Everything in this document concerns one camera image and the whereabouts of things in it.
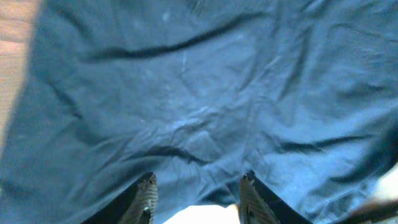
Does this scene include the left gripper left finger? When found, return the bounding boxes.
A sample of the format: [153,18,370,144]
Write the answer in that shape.
[82,172,159,224]

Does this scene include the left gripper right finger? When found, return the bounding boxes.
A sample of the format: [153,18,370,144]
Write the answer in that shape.
[239,170,303,224]

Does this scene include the navy blue shorts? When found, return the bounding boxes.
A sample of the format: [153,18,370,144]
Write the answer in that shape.
[1,0,397,223]

